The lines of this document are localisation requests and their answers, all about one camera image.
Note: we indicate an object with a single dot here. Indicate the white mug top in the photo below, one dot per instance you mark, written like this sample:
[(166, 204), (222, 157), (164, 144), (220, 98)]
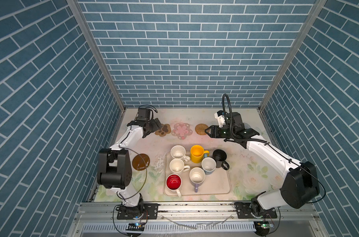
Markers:
[(179, 152)]

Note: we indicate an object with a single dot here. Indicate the purple handle white mug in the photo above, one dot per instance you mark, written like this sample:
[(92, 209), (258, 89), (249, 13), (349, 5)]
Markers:
[(197, 177)]

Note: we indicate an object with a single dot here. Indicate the yellow mug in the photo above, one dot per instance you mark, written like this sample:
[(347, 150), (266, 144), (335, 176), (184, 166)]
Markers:
[(197, 153)]

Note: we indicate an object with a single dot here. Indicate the dark brown glossy round coaster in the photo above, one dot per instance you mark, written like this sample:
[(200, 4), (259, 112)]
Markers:
[(141, 162)]

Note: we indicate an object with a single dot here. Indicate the beige serving tray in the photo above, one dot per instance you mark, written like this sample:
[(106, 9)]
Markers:
[(216, 183)]

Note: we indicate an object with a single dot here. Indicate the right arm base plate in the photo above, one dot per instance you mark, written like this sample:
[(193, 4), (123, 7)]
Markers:
[(248, 210)]

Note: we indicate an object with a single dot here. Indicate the brown paw shaped coaster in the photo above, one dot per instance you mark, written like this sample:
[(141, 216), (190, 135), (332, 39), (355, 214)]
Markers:
[(164, 130)]

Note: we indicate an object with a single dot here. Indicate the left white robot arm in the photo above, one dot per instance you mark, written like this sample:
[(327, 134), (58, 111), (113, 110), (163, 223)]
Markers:
[(114, 169)]

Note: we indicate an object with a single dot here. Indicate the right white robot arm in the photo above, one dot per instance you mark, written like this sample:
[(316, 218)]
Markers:
[(300, 179)]

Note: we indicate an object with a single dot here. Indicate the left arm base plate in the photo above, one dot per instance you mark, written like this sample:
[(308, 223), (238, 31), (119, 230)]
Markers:
[(142, 211)]

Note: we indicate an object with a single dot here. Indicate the white mug middle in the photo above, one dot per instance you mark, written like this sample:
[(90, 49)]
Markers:
[(177, 166)]

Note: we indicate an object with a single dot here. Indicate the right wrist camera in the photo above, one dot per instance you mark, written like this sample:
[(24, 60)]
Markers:
[(220, 116)]

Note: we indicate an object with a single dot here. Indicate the pink flower coaster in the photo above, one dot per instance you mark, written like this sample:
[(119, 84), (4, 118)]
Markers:
[(181, 131)]

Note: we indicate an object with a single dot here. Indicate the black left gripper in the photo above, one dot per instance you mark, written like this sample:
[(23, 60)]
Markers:
[(155, 126)]

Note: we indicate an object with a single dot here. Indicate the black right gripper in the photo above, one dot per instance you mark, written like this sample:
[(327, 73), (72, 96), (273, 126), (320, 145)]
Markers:
[(214, 130)]

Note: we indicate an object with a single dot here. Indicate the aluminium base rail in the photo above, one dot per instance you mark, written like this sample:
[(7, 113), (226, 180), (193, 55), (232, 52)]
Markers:
[(195, 211)]

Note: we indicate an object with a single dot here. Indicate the red inside white mug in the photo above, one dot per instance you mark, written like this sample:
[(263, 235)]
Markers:
[(173, 183)]

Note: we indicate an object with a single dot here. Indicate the light blue mug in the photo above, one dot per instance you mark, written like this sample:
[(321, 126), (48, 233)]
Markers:
[(208, 165)]

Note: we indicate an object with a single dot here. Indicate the black mug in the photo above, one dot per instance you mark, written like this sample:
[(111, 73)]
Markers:
[(220, 158)]

